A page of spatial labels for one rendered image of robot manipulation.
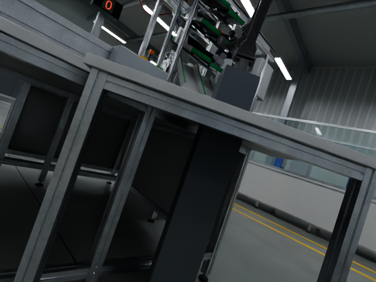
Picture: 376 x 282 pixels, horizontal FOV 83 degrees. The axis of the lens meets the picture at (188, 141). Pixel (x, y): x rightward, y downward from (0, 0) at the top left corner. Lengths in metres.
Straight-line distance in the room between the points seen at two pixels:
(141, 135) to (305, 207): 4.04
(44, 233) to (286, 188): 4.32
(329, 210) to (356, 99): 5.98
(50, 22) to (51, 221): 0.56
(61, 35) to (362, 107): 9.46
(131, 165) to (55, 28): 0.50
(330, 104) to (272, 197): 5.87
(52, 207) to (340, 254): 0.80
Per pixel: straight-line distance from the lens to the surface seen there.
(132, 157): 0.83
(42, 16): 0.83
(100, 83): 0.63
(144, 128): 0.83
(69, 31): 0.83
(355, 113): 9.63
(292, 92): 9.07
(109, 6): 1.19
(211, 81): 1.43
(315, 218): 4.57
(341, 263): 0.83
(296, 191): 4.62
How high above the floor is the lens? 0.71
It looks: 2 degrees up
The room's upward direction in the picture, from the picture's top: 19 degrees clockwise
